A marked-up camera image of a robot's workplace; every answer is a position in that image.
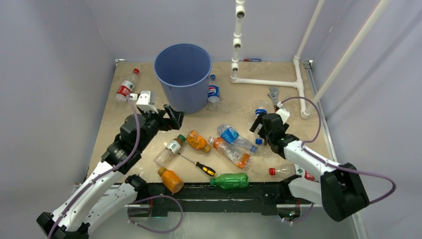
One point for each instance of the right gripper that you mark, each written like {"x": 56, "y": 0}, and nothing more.
{"x": 262, "y": 133}

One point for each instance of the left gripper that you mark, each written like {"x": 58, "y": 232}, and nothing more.
{"x": 168, "y": 123}

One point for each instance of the crushed blue label bottle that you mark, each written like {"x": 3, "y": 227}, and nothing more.
{"x": 231, "y": 136}

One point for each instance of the orange floral label bottle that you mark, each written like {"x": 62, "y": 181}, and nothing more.
{"x": 236, "y": 156}

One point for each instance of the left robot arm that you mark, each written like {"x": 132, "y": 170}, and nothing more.
{"x": 87, "y": 208}

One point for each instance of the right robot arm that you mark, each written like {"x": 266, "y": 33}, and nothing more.
{"x": 338, "y": 188}

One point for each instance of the small Pepsi bottle by bin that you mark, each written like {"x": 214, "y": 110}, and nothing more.
{"x": 213, "y": 94}

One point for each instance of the blue plastic bin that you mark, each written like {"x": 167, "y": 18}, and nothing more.
{"x": 183, "y": 71}

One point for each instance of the orange pouch gold cap bottle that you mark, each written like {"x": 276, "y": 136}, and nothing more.
{"x": 195, "y": 140}

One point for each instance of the green cap tea bottle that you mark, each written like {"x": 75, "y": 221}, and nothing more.
{"x": 170, "y": 150}

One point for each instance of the red cap clear bottle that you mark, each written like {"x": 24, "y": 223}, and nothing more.
{"x": 288, "y": 170}

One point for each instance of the red label clear bottle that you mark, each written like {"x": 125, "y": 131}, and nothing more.
{"x": 127, "y": 85}

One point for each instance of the green plastic bottle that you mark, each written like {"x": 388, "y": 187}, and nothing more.
{"x": 230, "y": 181}

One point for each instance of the orange juice bottle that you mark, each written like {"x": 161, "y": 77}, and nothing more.
{"x": 171, "y": 180}

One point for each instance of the black yellow screwdriver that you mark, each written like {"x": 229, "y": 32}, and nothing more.
{"x": 207, "y": 170}

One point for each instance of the red blue screwdriver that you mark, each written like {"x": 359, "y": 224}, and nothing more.
{"x": 251, "y": 60}

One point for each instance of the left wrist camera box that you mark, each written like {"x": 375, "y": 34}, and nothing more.
{"x": 145, "y": 101}

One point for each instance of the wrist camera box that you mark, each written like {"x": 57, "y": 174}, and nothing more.
{"x": 282, "y": 112}
{"x": 145, "y": 101}

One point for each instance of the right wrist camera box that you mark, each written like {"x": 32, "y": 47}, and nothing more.
{"x": 282, "y": 112}

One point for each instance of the red handled adjustable wrench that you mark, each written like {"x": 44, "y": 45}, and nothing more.
{"x": 274, "y": 93}

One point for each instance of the white PVC pipe frame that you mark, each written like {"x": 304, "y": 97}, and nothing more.
{"x": 298, "y": 84}

